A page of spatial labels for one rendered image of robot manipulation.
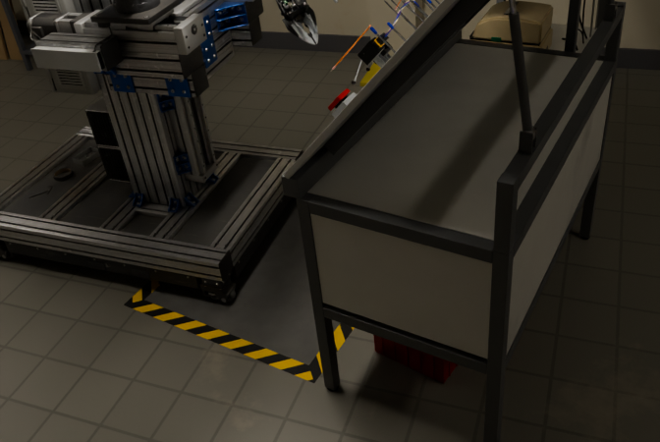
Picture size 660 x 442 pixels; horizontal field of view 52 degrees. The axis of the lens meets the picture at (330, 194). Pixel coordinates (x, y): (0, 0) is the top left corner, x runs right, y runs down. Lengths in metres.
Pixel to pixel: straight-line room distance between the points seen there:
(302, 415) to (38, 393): 0.97
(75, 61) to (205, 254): 0.86
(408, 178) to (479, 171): 0.20
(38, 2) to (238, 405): 1.61
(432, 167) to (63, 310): 1.71
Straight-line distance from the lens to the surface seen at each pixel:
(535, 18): 2.86
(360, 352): 2.52
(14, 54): 5.78
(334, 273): 1.99
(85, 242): 2.97
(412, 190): 1.87
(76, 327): 2.93
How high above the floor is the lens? 1.86
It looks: 34 degrees down
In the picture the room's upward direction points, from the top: 7 degrees counter-clockwise
